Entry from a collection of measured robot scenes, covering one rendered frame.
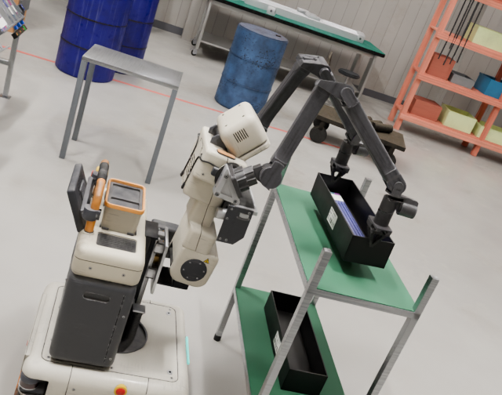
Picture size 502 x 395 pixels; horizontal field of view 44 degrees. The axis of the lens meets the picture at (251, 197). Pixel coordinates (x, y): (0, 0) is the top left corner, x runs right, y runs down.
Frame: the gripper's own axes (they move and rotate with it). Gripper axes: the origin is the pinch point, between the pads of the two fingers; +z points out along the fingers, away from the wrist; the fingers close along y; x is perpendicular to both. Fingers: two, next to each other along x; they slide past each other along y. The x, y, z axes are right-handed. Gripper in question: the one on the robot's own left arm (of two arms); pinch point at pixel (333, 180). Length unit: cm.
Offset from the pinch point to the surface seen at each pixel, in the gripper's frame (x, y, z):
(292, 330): 22, -72, 33
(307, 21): -153, 699, 23
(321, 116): -131, 418, 84
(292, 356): 0, -35, 73
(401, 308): -14, -72, 14
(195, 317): 32, 31, 110
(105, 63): 112, 197, 29
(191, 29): 4, 773, 98
